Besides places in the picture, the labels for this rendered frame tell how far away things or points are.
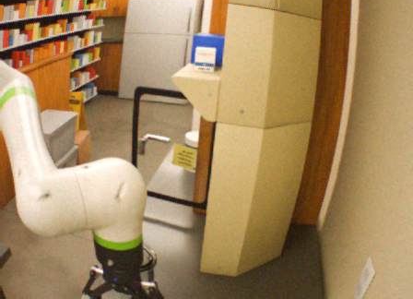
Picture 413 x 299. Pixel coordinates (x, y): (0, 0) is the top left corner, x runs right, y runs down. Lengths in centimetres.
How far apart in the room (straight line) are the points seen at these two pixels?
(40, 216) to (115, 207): 13
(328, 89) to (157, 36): 489
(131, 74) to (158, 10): 116
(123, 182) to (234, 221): 53
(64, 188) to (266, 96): 55
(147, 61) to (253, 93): 524
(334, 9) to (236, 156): 63
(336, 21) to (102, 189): 97
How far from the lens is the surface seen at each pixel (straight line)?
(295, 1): 95
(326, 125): 133
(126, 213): 57
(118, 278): 68
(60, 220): 54
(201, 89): 92
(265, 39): 89
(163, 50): 601
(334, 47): 129
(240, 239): 108
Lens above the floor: 170
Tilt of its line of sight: 21 degrees down
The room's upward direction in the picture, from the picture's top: 6 degrees clockwise
